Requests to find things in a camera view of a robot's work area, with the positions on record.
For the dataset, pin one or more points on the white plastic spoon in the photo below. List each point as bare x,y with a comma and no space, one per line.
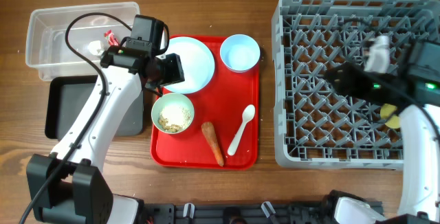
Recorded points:
247,115

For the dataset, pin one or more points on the yellow plastic cup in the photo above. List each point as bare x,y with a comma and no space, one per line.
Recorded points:
388,113

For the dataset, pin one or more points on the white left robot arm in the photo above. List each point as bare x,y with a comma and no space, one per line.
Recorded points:
67,185

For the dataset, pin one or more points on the clear plastic waste bin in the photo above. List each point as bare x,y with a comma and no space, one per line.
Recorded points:
46,49

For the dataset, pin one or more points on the black rectangular tray bin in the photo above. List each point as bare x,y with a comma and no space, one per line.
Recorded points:
67,97

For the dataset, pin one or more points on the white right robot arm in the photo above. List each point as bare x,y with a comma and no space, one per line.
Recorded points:
420,193

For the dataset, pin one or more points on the red plastic serving tray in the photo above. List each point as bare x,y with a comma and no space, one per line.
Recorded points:
221,102

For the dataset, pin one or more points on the green bowl with food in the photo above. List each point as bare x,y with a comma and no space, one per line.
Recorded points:
172,113

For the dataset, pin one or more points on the white tissue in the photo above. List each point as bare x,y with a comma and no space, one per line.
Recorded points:
96,48

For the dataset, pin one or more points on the red snack wrapper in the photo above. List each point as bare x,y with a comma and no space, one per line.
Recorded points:
111,38

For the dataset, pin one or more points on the orange carrot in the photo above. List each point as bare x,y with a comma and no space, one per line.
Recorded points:
208,131

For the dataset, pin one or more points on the grey plastic dishwasher rack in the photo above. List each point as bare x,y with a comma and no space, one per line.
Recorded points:
313,126

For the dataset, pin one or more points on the light blue plate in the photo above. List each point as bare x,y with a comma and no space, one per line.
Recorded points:
197,62

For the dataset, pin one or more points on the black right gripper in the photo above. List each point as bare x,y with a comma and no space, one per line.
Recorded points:
346,78

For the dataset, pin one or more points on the light blue bowl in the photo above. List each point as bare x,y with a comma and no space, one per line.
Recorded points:
240,53

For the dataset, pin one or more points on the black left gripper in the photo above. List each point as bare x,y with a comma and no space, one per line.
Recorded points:
172,69

